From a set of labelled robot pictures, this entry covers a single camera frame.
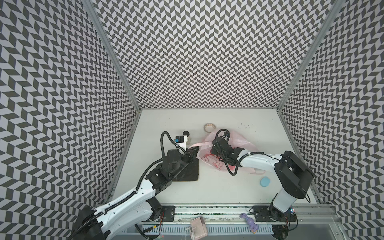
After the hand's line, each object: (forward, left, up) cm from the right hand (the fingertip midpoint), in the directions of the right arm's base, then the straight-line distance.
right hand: (213, 150), depth 91 cm
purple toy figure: (-38, -16, -3) cm, 42 cm away
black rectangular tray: (-20, +12, +18) cm, 30 cm away
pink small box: (-39, +10, +1) cm, 40 cm away
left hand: (-7, +8, +16) cm, 19 cm away
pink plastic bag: (-3, +5, +1) cm, 6 cm away
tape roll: (+21, +1, -5) cm, 22 cm away
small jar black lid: (+10, +17, +5) cm, 20 cm away
